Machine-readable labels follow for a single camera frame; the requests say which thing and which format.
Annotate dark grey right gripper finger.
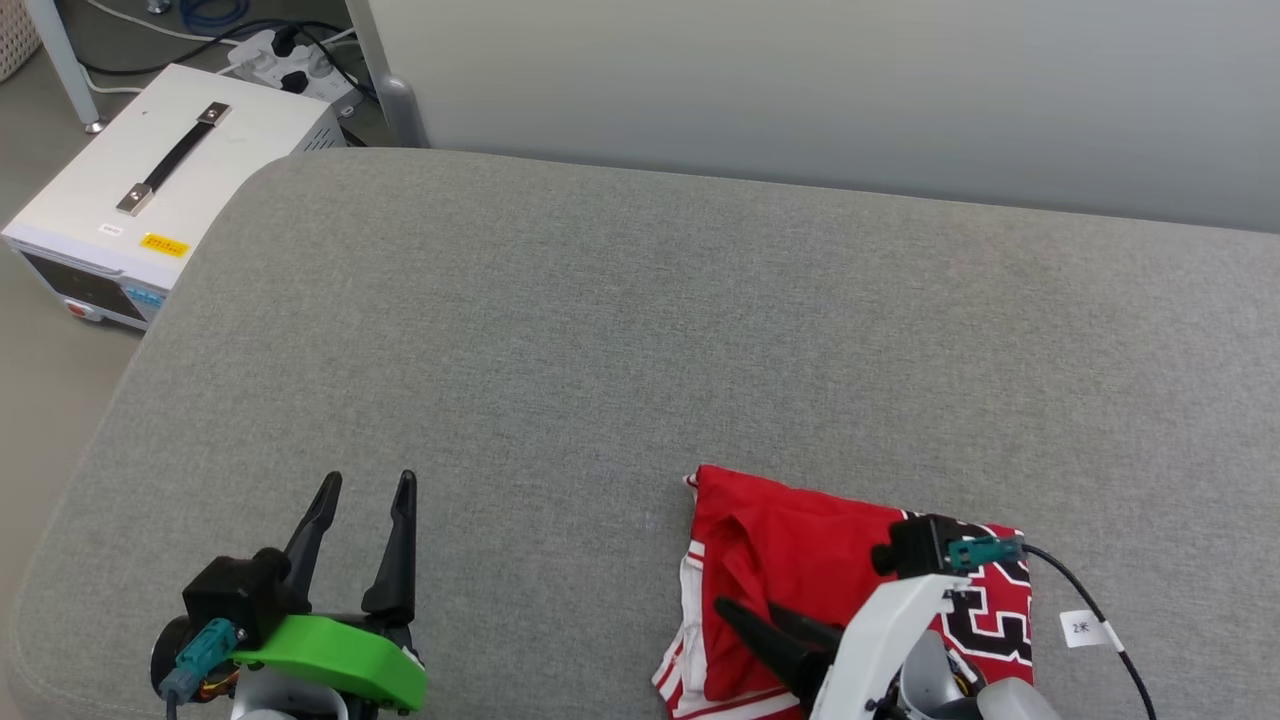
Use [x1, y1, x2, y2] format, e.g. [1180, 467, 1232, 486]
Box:
[768, 602, 847, 657]
[713, 596, 833, 703]

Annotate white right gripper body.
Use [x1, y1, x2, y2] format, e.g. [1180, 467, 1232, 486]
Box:
[810, 575, 971, 720]

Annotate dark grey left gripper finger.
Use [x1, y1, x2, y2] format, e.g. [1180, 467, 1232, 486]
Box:
[283, 472, 343, 606]
[362, 470, 417, 629]

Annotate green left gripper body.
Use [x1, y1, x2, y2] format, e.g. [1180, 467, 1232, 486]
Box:
[232, 614, 429, 713]

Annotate red and white sports jersey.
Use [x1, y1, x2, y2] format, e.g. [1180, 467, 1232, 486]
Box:
[652, 464, 1034, 720]

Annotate grey fabric sofa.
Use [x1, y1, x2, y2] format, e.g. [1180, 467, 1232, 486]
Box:
[5, 148, 1280, 720]

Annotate white power supply box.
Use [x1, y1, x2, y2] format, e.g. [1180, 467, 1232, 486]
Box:
[0, 63, 348, 333]

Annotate white power strip black plugs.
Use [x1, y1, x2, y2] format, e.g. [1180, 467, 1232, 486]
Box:
[225, 28, 359, 113]

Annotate thick white metal desk leg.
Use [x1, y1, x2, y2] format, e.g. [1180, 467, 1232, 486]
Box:
[25, 0, 108, 134]

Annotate pale green partition screen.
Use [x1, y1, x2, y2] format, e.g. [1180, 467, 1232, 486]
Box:
[345, 0, 1280, 236]

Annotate white woven laundry basket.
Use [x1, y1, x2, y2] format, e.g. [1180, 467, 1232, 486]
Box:
[0, 0, 43, 84]

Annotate black cable with teal plug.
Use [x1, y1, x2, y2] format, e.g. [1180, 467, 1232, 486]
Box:
[158, 618, 243, 720]

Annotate black cable with paper tag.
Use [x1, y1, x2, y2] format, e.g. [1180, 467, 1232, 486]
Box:
[948, 536, 1159, 720]

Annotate black floor cable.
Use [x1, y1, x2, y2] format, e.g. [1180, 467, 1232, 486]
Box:
[78, 18, 351, 79]

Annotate blue coiled cable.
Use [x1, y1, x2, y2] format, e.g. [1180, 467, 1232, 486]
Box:
[180, 0, 251, 31]

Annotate white floor cable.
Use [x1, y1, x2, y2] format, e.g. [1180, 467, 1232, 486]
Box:
[85, 0, 263, 46]

